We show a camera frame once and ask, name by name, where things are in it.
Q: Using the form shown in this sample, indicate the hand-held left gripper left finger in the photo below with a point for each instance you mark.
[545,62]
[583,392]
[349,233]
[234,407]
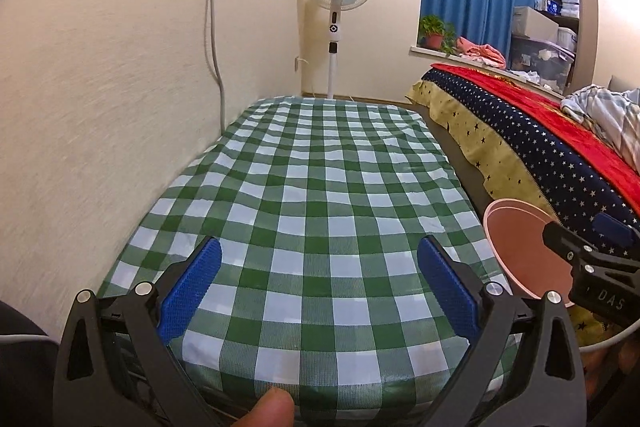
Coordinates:
[192,292]

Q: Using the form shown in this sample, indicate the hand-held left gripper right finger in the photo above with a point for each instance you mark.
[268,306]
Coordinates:
[447,292]

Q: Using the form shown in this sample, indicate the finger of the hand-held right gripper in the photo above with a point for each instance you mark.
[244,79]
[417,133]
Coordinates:
[617,229]
[570,239]

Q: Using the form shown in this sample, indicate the pink bin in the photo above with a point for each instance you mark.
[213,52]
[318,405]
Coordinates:
[520,247]

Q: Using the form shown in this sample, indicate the person's left hand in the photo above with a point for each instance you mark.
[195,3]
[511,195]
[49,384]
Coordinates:
[267,409]

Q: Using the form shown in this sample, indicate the navy star bedsheet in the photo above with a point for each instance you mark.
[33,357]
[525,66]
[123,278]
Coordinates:
[520,137]

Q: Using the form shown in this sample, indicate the red blanket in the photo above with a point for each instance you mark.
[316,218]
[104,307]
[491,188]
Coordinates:
[565,122]

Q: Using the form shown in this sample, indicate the striped cloth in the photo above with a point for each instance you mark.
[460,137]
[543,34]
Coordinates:
[605,107]

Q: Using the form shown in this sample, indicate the green checked tablecloth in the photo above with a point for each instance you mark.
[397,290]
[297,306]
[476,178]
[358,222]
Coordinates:
[310,232]

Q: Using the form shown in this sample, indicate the clear storage bin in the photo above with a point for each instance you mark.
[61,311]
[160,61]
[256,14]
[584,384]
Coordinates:
[540,59]

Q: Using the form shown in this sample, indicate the dark cloth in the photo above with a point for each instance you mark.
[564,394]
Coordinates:
[22,382]

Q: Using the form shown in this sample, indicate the white lidded container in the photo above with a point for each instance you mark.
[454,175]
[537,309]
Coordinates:
[566,39]

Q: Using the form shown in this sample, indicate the pink cloth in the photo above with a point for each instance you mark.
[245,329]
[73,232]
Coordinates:
[475,49]

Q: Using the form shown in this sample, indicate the grey bookshelf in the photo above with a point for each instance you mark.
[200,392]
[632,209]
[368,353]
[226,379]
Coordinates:
[587,12]

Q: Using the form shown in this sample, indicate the white storage box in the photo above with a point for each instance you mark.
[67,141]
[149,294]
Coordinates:
[535,22]

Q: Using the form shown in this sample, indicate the stacked white packages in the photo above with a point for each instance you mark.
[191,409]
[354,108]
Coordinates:
[560,6]

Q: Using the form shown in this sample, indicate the potted green plant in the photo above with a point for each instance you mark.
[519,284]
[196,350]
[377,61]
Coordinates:
[434,38]

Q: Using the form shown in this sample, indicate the white wall socket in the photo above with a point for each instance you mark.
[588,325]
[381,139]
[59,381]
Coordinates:
[298,63]

